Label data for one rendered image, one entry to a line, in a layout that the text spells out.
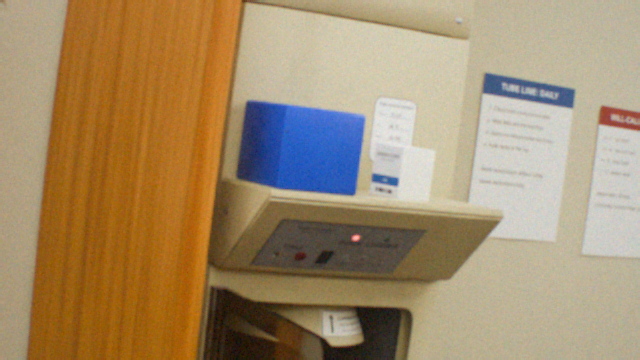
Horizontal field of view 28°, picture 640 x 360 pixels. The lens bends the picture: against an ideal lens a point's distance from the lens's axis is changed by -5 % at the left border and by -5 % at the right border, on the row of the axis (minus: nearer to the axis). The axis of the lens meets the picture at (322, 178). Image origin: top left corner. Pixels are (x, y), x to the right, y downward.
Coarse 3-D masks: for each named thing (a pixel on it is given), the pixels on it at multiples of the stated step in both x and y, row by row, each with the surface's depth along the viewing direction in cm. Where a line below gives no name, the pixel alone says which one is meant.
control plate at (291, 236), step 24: (288, 240) 148; (312, 240) 149; (336, 240) 150; (360, 240) 152; (408, 240) 154; (264, 264) 150; (288, 264) 152; (312, 264) 153; (336, 264) 154; (360, 264) 156; (384, 264) 157
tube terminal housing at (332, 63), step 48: (240, 48) 150; (288, 48) 153; (336, 48) 156; (384, 48) 159; (432, 48) 163; (240, 96) 150; (288, 96) 153; (336, 96) 157; (432, 96) 164; (432, 144) 164; (432, 192) 165; (240, 288) 153; (288, 288) 156; (336, 288) 160; (384, 288) 163; (432, 288) 167
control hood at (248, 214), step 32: (224, 192) 149; (256, 192) 143; (288, 192) 142; (224, 224) 149; (256, 224) 144; (384, 224) 151; (416, 224) 152; (448, 224) 154; (480, 224) 156; (224, 256) 148; (416, 256) 158; (448, 256) 160
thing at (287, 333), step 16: (224, 288) 148; (224, 304) 147; (240, 304) 143; (256, 304) 139; (224, 320) 147; (240, 320) 142; (256, 320) 138; (272, 320) 134; (288, 320) 131; (224, 336) 146; (240, 336) 142; (256, 336) 138; (272, 336) 134; (288, 336) 130; (304, 336) 126; (320, 336) 124; (224, 352) 146; (240, 352) 141; (256, 352) 137; (272, 352) 133; (288, 352) 130; (304, 352) 126; (320, 352) 123
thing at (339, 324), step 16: (272, 304) 163; (288, 304) 162; (304, 304) 162; (320, 304) 163; (304, 320) 161; (320, 320) 162; (336, 320) 163; (352, 320) 166; (336, 336) 162; (352, 336) 165
